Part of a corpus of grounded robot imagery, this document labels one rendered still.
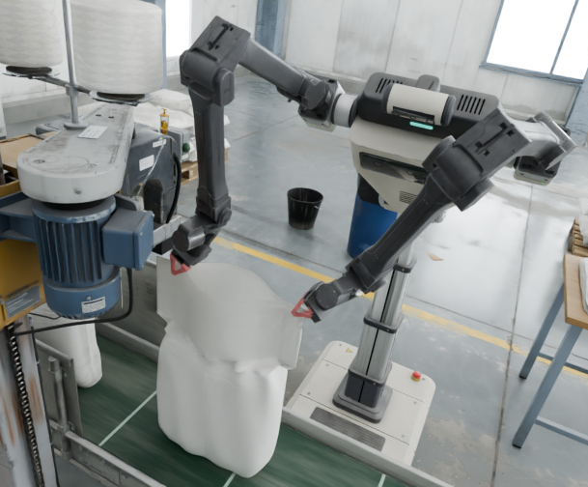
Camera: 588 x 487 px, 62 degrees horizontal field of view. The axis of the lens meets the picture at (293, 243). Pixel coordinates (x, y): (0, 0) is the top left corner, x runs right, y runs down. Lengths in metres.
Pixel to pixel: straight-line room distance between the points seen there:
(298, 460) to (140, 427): 0.54
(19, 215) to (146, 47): 0.40
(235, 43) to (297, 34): 8.94
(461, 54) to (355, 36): 1.86
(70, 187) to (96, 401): 1.12
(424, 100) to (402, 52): 8.06
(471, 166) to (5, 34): 0.93
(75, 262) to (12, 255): 0.19
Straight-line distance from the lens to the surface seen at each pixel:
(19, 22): 1.20
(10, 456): 1.57
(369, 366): 1.97
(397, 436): 2.07
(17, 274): 1.20
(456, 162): 0.84
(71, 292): 1.06
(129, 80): 1.00
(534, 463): 2.62
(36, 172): 0.95
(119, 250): 1.01
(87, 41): 1.01
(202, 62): 0.98
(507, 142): 0.84
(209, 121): 1.03
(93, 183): 0.94
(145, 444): 1.78
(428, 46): 9.14
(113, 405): 1.90
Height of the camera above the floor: 1.77
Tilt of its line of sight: 29 degrees down
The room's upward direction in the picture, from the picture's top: 8 degrees clockwise
